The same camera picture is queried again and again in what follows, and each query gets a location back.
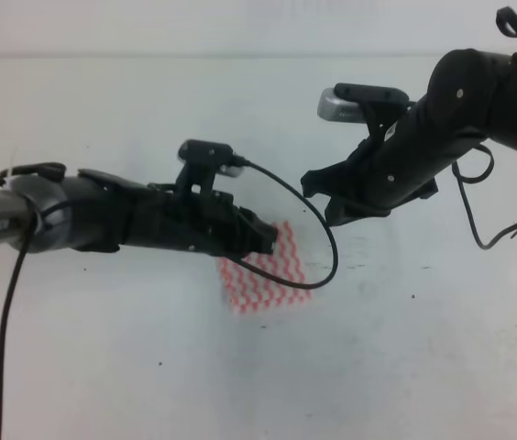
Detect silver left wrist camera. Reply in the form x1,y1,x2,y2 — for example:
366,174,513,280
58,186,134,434
176,139,244,196

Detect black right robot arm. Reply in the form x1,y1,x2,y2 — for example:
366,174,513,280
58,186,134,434
301,7,517,226

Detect black left camera cable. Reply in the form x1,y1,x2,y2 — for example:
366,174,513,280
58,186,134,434
233,154,339,290

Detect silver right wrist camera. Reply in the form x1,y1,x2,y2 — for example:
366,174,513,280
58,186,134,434
315,82,411,138

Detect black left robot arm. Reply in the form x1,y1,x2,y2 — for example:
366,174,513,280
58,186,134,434
0,162,278,258

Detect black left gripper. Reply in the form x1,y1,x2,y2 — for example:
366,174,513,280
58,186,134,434
148,183,278,257

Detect pink white wavy striped towel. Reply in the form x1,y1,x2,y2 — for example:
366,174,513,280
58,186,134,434
215,220,313,314

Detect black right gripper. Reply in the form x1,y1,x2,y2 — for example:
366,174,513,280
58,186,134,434
301,123,438,226

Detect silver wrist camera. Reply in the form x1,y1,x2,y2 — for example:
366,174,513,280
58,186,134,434
315,82,411,138
176,139,244,196

